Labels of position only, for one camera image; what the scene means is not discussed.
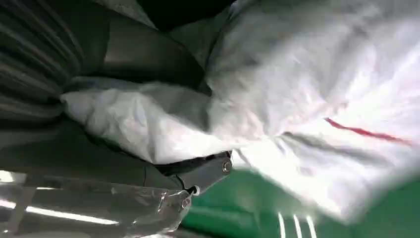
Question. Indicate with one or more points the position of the green conveyor belt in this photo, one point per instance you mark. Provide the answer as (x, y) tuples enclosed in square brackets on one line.
[(256, 203)]

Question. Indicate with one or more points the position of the steel scale tray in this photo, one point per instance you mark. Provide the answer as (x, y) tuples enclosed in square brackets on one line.
[(82, 205)]

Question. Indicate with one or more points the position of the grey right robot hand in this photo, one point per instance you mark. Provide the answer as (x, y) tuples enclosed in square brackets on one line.
[(147, 56)]

